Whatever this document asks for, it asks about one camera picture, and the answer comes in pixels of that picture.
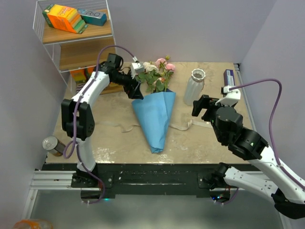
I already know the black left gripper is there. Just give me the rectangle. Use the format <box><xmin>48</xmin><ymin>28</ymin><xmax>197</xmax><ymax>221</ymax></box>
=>
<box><xmin>112</xmin><ymin>69</ymin><xmax>144</xmax><ymax>100</ymax></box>

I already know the blue wrapping paper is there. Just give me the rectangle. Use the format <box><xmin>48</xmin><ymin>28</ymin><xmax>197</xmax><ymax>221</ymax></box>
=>
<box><xmin>132</xmin><ymin>89</ymin><xmax>176</xmax><ymax>153</ymax></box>

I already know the beige ribbon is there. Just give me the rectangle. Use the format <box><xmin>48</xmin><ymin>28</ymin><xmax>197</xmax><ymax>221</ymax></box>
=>
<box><xmin>96</xmin><ymin>118</ymin><xmax>213</xmax><ymax>134</ymax></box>

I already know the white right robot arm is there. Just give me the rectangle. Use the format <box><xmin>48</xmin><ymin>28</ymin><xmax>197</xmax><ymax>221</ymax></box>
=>
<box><xmin>192</xmin><ymin>95</ymin><xmax>305</xmax><ymax>219</ymax></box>

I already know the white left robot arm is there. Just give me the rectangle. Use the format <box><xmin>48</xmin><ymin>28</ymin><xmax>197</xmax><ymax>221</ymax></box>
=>
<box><xmin>61</xmin><ymin>53</ymin><xmax>144</xmax><ymax>187</ymax></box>

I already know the white ribbed ceramic vase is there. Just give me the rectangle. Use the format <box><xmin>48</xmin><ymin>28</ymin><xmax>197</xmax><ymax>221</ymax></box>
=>
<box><xmin>183</xmin><ymin>69</ymin><xmax>205</xmax><ymax>106</ymax></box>

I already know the pink artificial flower bouquet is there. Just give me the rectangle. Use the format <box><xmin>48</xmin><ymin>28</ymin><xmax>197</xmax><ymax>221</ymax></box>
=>
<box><xmin>136</xmin><ymin>55</ymin><xmax>175</xmax><ymax>93</ymax></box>

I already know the purple rectangular box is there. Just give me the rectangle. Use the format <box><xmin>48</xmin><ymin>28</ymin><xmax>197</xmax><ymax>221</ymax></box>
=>
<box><xmin>224</xmin><ymin>69</ymin><xmax>235</xmax><ymax>86</ymax></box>

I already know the orange box bottom middle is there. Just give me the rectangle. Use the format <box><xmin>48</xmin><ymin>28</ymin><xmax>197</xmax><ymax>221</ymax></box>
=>
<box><xmin>85</xmin><ymin>66</ymin><xmax>96</xmax><ymax>79</ymax></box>

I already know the orange box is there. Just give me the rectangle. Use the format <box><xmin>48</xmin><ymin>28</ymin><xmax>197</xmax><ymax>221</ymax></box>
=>
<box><xmin>70</xmin><ymin>69</ymin><xmax>87</xmax><ymax>83</ymax></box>
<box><xmin>85</xmin><ymin>66</ymin><xmax>96</xmax><ymax>79</ymax></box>

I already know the purple wavy striped cloth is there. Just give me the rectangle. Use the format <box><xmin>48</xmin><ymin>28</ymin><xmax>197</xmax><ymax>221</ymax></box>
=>
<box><xmin>75</xmin><ymin>83</ymin><xmax>85</xmax><ymax>94</ymax></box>

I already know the orange box bottom left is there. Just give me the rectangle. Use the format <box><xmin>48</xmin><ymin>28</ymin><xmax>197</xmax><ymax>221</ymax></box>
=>
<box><xmin>70</xmin><ymin>69</ymin><xmax>87</xmax><ymax>83</ymax></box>

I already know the teal toothpaste box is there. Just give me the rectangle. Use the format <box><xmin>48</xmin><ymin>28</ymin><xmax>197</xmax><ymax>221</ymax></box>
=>
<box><xmin>77</xmin><ymin>8</ymin><xmax>107</xmax><ymax>26</ymax></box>

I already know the metal tin can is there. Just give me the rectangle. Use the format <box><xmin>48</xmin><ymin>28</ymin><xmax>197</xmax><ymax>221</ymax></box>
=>
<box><xmin>42</xmin><ymin>136</ymin><xmax>66</xmax><ymax>156</ymax></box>

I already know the orange sponge pack top shelf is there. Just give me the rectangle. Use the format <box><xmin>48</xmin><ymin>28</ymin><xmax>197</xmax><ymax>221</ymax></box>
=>
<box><xmin>42</xmin><ymin>4</ymin><xmax>88</xmax><ymax>34</ymax></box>

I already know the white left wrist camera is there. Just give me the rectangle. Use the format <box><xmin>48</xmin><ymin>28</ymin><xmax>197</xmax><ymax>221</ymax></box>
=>
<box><xmin>130</xmin><ymin>62</ymin><xmax>145</xmax><ymax>79</ymax></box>

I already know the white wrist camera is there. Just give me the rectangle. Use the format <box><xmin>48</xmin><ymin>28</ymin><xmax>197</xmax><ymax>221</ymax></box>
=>
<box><xmin>215</xmin><ymin>85</ymin><xmax>241</xmax><ymax>107</ymax></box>
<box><xmin>130</xmin><ymin>62</ymin><xmax>145</xmax><ymax>79</ymax></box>

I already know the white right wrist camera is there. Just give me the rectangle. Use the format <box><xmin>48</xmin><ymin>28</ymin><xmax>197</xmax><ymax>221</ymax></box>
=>
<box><xmin>215</xmin><ymin>85</ymin><xmax>241</xmax><ymax>107</ymax></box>

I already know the white wire wooden shelf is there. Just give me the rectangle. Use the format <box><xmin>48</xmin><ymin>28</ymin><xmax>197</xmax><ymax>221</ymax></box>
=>
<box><xmin>33</xmin><ymin>0</ymin><xmax>115</xmax><ymax>93</ymax></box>

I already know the aluminium frame rail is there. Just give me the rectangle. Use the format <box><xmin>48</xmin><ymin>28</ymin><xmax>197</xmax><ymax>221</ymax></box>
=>
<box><xmin>21</xmin><ymin>170</ymin><xmax>81</xmax><ymax>219</ymax></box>

